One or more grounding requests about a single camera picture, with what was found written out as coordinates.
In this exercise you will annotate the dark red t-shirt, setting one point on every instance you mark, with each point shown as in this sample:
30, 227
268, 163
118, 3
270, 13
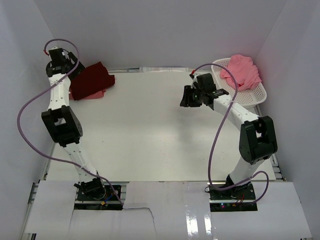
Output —
93, 79

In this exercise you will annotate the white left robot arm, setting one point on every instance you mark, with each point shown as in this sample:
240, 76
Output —
64, 127

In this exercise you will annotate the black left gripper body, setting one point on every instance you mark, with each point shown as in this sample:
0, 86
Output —
68, 63

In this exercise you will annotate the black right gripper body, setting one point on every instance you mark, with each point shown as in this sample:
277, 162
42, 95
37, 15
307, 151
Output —
201, 93

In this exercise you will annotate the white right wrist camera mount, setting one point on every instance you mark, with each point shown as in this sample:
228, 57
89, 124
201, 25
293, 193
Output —
194, 76

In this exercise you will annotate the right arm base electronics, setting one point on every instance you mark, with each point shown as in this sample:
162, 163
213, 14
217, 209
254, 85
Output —
239, 200

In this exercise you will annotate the crumpled pink t-shirt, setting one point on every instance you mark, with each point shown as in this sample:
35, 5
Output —
244, 71

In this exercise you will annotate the folded salmon t-shirt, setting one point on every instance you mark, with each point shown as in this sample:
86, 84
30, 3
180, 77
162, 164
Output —
97, 95

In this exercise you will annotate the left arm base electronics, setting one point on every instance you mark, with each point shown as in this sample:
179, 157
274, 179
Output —
94, 195

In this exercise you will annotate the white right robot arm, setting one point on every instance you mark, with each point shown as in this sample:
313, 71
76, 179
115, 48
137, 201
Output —
257, 137

